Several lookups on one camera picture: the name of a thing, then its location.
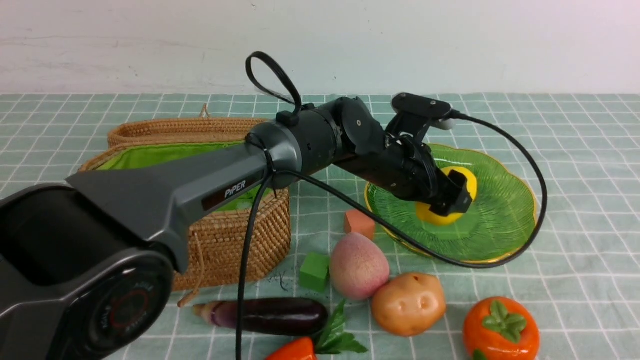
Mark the green foam cube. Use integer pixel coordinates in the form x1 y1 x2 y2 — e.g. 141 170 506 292
298 251 330 293

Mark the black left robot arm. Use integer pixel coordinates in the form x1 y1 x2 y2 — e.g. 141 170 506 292
1 93 471 360

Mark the woven wicker basket green lining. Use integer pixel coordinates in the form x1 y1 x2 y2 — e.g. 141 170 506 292
77 140 292 292

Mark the yellow lemon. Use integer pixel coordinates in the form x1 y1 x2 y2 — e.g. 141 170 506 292
414 166 478 227

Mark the red pepper with green leaves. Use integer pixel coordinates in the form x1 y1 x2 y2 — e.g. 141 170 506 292
266 300 369 360

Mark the green glass leaf plate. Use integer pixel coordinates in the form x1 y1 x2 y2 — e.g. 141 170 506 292
365 144 538 264

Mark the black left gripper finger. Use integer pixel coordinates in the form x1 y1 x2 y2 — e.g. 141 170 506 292
429 170 474 217

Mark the green checkered tablecloth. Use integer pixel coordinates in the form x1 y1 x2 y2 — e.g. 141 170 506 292
0 93 640 360

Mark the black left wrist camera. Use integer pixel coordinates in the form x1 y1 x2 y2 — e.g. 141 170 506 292
385 92 455 144

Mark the pink peach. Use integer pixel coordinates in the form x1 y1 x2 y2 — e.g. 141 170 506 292
329 232 390 301

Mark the brown potato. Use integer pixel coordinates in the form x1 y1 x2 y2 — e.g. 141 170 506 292
371 272 447 337

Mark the woven wicker basket lid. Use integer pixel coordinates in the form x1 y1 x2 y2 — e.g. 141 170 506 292
107 104 268 148

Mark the orange foam cube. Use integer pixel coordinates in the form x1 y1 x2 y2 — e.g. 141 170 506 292
343 208 376 240

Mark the purple eggplant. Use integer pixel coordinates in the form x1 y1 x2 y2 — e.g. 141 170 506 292
192 297 330 337

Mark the orange persimmon green calyx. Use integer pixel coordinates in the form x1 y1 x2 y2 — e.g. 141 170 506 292
462 296 541 360

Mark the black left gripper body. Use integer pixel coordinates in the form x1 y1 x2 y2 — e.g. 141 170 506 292
350 135 446 203

